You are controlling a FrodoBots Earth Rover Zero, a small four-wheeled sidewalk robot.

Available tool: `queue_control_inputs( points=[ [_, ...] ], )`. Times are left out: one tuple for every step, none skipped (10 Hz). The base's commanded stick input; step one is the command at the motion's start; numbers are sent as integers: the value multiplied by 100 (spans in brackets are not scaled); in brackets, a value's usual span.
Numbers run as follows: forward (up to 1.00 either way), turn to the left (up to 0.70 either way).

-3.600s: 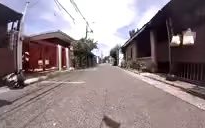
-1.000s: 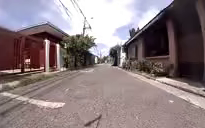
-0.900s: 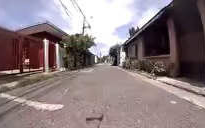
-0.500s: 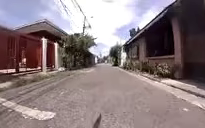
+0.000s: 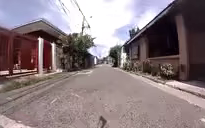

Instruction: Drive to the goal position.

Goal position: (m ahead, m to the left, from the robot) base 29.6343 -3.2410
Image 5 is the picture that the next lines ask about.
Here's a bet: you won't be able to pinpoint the red fence with white pillars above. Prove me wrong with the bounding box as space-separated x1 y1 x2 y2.
0 28 58 77

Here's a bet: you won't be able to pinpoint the grey asphalt road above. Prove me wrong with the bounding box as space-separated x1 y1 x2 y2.
0 63 205 128

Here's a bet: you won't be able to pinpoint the utility pole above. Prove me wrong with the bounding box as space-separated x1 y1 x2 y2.
80 15 88 36

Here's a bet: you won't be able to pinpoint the brown building with porch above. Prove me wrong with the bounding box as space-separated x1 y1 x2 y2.
122 0 205 83

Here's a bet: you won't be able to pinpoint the dark tree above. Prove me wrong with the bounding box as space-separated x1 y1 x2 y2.
128 25 141 40

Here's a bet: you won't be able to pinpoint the white building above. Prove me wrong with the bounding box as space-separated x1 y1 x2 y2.
119 46 128 69

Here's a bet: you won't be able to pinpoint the concrete gutter strip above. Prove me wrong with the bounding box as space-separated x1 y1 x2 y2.
0 69 95 128

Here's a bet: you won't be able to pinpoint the building with brown roof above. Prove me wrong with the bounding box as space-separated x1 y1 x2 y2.
11 18 70 72

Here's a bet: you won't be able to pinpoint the row of bushes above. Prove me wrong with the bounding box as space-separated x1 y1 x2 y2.
122 59 178 81

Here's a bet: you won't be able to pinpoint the overhead wires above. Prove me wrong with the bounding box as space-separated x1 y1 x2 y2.
49 0 93 32

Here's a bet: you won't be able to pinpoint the concrete pavement strip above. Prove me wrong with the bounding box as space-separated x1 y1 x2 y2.
113 66 205 114

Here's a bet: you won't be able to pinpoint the grass verge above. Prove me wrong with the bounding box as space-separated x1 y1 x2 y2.
0 71 74 98

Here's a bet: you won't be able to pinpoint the green leafy tree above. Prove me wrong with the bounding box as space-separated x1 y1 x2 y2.
61 32 97 70

